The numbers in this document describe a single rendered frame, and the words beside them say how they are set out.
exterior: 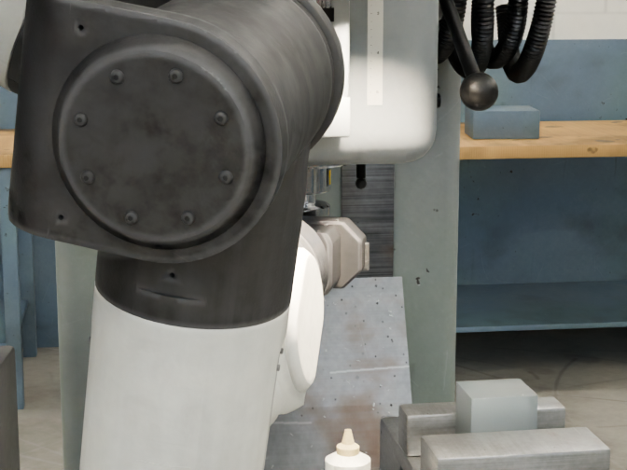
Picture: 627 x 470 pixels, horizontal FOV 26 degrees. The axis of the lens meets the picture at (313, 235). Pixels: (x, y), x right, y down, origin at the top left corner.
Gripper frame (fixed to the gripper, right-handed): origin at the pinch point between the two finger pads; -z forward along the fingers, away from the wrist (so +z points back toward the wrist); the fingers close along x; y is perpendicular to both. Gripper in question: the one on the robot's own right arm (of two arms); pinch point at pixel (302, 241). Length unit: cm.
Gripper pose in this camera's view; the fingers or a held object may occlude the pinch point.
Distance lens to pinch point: 115.3
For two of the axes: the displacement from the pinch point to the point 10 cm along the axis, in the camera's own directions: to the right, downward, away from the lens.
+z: -2.0, 1.8, -9.6
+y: 0.0, 9.8, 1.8
